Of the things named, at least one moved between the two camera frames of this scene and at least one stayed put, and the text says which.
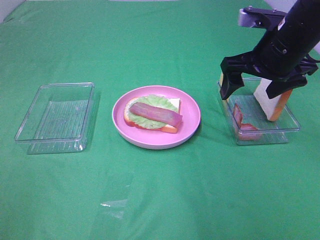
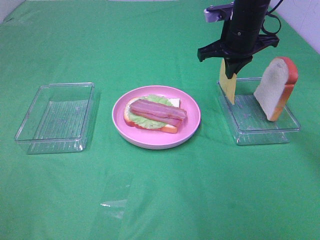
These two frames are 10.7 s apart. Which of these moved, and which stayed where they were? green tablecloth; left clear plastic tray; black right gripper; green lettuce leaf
Moved: black right gripper
Stayed: green tablecloth; left clear plastic tray; green lettuce leaf
